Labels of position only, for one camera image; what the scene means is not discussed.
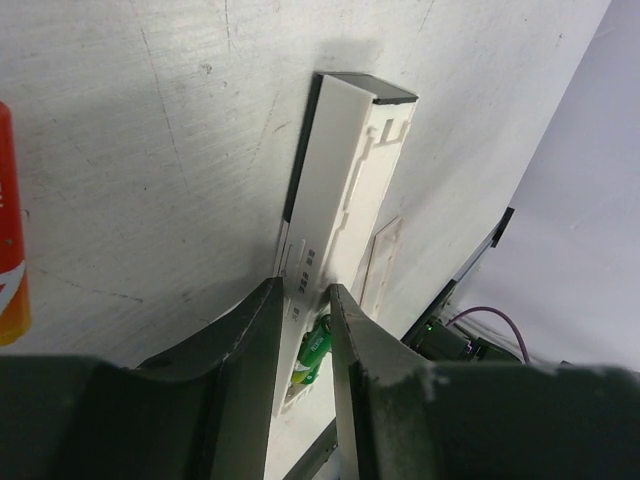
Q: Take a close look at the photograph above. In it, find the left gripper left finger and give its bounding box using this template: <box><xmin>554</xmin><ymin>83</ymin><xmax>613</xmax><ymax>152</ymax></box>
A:
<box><xmin>1</xmin><ymin>278</ymin><xmax>284</xmax><ymax>479</ymax></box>

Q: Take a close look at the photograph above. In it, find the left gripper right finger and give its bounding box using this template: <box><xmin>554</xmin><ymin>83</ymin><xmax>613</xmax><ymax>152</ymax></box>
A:
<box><xmin>328</xmin><ymin>284</ymin><xmax>639</xmax><ymax>479</ymax></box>

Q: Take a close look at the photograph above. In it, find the white remote control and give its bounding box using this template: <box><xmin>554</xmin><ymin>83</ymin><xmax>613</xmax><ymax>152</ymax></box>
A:
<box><xmin>272</xmin><ymin>72</ymin><xmax>418</xmax><ymax>416</ymax></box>

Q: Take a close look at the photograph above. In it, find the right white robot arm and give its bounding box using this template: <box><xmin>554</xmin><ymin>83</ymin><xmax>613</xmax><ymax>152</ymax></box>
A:
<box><xmin>405</xmin><ymin>320</ymin><xmax>524</xmax><ymax>363</ymax></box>

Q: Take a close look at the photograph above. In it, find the green battery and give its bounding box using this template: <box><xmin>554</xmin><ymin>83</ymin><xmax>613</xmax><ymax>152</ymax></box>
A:
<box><xmin>291</xmin><ymin>314</ymin><xmax>331</xmax><ymax>384</ymax></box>

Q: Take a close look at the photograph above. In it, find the white battery cover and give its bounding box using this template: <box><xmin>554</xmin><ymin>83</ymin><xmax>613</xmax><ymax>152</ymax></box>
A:
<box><xmin>360</xmin><ymin>216</ymin><xmax>403</xmax><ymax>320</ymax></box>

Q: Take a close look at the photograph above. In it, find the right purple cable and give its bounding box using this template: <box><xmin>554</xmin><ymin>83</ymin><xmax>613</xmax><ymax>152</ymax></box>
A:
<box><xmin>449</xmin><ymin>305</ymin><xmax>532</xmax><ymax>365</ymax></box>

